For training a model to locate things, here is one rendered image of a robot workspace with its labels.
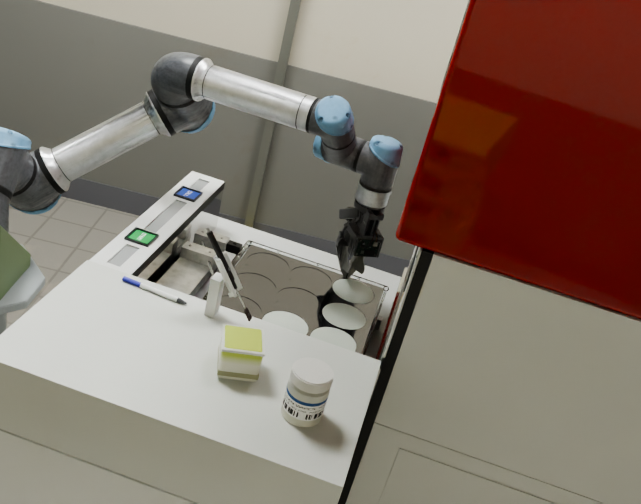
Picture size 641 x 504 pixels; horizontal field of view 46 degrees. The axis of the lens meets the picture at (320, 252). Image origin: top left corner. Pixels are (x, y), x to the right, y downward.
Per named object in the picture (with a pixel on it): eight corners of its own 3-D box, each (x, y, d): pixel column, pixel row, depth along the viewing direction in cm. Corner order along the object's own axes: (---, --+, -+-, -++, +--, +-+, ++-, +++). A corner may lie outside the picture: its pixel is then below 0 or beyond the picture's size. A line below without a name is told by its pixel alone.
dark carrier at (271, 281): (383, 290, 183) (384, 288, 183) (355, 370, 153) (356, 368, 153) (251, 246, 187) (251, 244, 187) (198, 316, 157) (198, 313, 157)
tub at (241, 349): (257, 357, 138) (264, 327, 135) (258, 384, 132) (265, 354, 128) (216, 352, 137) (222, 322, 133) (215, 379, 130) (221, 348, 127)
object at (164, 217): (216, 226, 207) (225, 181, 200) (122, 331, 159) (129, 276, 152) (184, 216, 208) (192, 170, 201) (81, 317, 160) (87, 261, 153)
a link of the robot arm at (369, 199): (354, 176, 172) (387, 180, 175) (349, 194, 174) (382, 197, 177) (364, 192, 166) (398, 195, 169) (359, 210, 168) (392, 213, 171)
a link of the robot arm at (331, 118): (151, 26, 164) (361, 91, 153) (166, 54, 174) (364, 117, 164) (127, 70, 161) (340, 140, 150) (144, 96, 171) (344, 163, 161)
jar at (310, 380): (325, 408, 131) (338, 365, 126) (315, 434, 124) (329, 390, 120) (287, 394, 131) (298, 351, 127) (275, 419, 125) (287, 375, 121)
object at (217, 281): (237, 315, 148) (249, 258, 142) (230, 326, 145) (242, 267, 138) (208, 305, 149) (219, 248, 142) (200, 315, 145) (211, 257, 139)
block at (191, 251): (216, 261, 180) (218, 250, 179) (211, 267, 177) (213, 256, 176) (185, 250, 181) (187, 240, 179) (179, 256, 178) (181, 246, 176)
